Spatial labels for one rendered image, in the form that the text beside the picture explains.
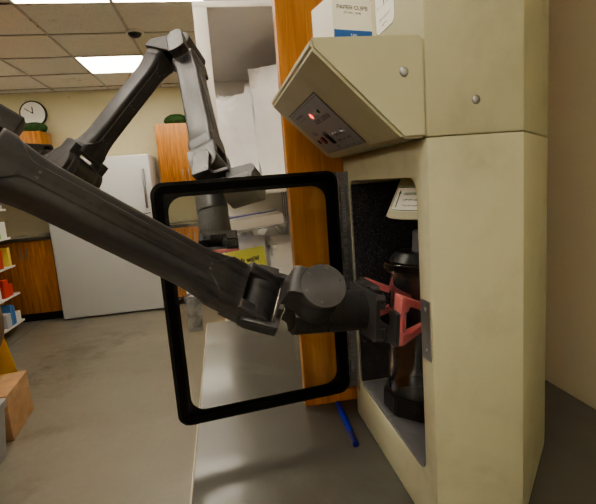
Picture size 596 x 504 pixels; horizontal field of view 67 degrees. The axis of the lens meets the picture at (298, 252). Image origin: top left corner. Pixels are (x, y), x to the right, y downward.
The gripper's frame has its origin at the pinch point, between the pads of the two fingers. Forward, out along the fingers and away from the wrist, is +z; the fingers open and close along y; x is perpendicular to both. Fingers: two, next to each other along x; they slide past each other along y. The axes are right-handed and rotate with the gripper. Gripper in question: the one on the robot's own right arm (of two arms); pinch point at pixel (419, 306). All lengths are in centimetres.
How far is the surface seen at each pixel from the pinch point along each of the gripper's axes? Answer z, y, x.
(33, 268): -209, 498, 75
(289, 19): -15, 22, -46
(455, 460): -3.5, -16.1, 13.9
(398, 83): -12.1, -15.6, -27.5
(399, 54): -12.1, -15.6, -30.2
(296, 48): -13.9, 21.5, -41.2
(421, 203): -8.2, -14.1, -15.6
